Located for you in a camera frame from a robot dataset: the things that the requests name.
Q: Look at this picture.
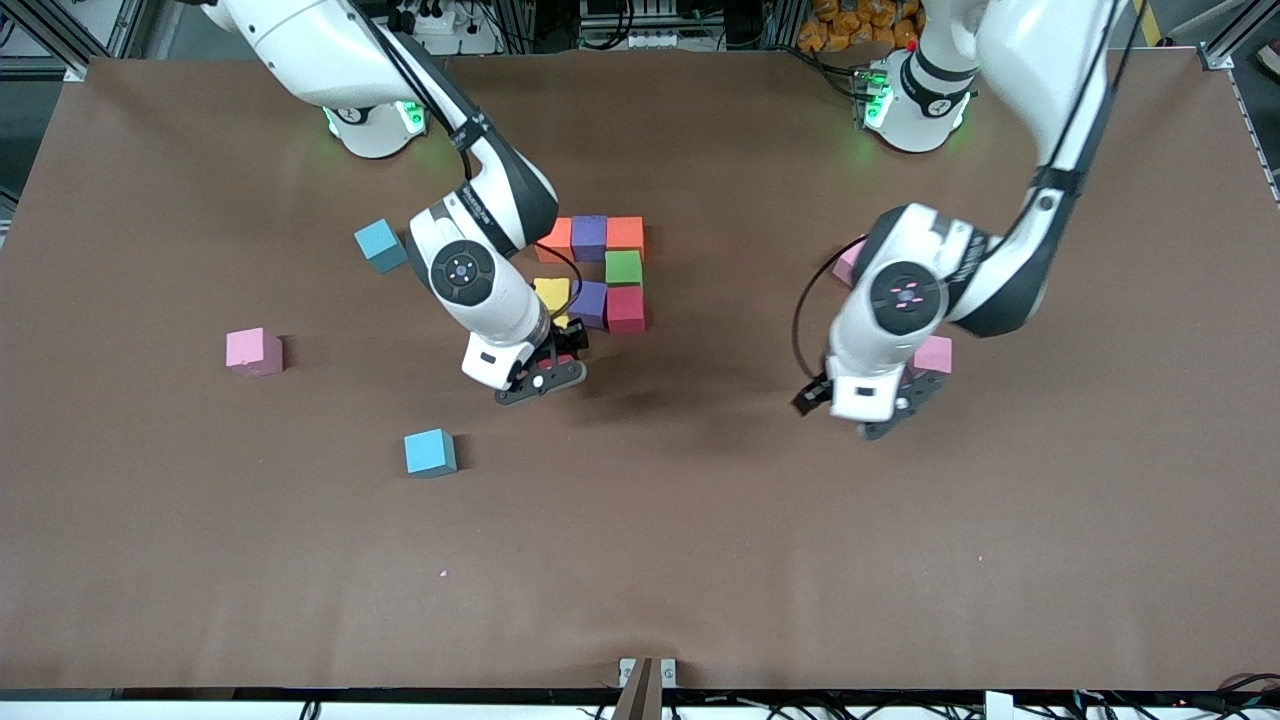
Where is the purple foam block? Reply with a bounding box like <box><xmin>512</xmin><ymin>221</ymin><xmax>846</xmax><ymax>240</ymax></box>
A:
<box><xmin>571</xmin><ymin>215</ymin><xmax>609</xmax><ymax>264</ymax></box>
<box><xmin>569</xmin><ymin>280</ymin><xmax>608</xmax><ymax>331</ymax></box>

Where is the orange foam block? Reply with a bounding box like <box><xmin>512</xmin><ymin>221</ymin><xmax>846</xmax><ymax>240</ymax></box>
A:
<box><xmin>606</xmin><ymin>216</ymin><xmax>647</xmax><ymax>263</ymax></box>
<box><xmin>535</xmin><ymin>217</ymin><xmax>574</xmax><ymax>265</ymax></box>

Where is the cyan foam block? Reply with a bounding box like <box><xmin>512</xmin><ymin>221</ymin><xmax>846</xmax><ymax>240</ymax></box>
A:
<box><xmin>353</xmin><ymin>218</ymin><xmax>409</xmax><ymax>275</ymax></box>
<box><xmin>403</xmin><ymin>428</ymin><xmax>458</xmax><ymax>479</ymax></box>

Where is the white power strip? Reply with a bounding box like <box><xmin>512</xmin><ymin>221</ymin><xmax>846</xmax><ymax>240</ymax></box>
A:
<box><xmin>395</xmin><ymin>0</ymin><xmax>501</xmax><ymax>57</ymax></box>
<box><xmin>578</xmin><ymin>0</ymin><xmax>723</xmax><ymax>51</ymax></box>

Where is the brown upright pole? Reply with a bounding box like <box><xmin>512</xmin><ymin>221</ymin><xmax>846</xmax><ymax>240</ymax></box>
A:
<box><xmin>611</xmin><ymin>657</ymin><xmax>665</xmax><ymax>720</ymax></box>

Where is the pile of orange snacks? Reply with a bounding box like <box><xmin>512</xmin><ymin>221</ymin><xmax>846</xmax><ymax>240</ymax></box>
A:
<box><xmin>797</xmin><ymin>0</ymin><xmax>921</xmax><ymax>53</ymax></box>

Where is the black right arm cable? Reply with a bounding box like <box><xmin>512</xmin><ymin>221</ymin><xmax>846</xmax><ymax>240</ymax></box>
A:
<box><xmin>538</xmin><ymin>243</ymin><xmax>585</xmax><ymax>321</ymax></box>

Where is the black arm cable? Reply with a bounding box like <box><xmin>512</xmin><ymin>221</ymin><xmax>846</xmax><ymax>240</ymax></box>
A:
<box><xmin>792</xmin><ymin>235</ymin><xmax>867</xmax><ymax>389</ymax></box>
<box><xmin>538</xmin><ymin>243</ymin><xmax>585</xmax><ymax>321</ymax></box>

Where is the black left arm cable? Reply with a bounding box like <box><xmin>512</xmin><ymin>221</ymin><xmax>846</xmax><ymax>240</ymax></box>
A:
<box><xmin>792</xmin><ymin>235</ymin><xmax>867</xmax><ymax>389</ymax></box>

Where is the small metal bracket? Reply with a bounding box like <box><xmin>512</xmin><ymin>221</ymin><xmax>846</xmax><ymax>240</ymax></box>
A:
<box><xmin>618</xmin><ymin>657</ymin><xmax>678</xmax><ymax>691</ymax></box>

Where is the aluminium frame profile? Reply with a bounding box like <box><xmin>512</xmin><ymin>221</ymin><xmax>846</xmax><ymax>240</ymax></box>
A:
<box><xmin>1195</xmin><ymin>0</ymin><xmax>1280</xmax><ymax>73</ymax></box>
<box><xmin>0</xmin><ymin>0</ymin><xmax>91</xmax><ymax>83</ymax></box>

